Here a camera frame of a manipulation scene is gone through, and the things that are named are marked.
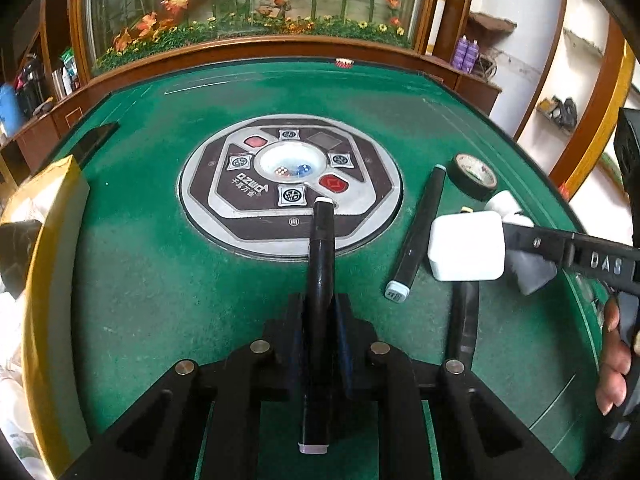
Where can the white charger plug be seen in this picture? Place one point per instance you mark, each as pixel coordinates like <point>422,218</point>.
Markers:
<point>465,245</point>

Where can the white spray bottle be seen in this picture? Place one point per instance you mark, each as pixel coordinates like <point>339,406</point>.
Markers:
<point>69,72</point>

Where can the black glossy rod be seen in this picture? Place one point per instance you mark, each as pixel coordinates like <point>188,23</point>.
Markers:
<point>464,320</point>

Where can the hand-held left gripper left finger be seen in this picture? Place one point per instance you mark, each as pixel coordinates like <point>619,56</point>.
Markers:
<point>295,350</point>

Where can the red dotted dice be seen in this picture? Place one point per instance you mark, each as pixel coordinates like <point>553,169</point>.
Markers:
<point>281,171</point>

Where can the wooden door frame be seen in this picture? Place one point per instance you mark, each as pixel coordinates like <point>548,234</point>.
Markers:
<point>600,110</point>

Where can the small red white object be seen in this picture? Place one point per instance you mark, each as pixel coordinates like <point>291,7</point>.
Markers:
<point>344,63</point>

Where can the mahjong table control panel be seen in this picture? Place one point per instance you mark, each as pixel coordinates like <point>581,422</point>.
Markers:
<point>250,210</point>

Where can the blue plastic container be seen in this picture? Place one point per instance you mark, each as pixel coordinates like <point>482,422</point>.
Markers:
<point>9,110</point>

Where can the black electrical tape roll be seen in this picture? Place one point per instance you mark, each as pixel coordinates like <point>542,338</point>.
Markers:
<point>465,180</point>

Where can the black bag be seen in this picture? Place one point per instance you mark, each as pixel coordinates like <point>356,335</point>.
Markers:
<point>31,85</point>

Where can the artificial flower display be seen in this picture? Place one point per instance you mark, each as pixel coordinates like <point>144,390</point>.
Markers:
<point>250,0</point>

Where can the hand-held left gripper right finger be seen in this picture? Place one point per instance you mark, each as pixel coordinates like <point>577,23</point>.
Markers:
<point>342,350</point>

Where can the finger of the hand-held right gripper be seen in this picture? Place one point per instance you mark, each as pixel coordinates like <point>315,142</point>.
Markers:
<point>535,242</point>

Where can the purple bottle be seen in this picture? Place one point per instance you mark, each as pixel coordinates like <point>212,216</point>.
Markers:
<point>462,52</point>
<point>474,55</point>

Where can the blue dotted dice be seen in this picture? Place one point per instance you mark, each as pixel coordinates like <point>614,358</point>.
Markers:
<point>303,170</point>

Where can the person's right hand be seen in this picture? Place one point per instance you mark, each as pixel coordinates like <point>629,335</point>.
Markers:
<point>611,360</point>

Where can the black marker pen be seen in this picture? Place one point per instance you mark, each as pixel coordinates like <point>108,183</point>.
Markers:
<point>320,260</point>
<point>420,230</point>

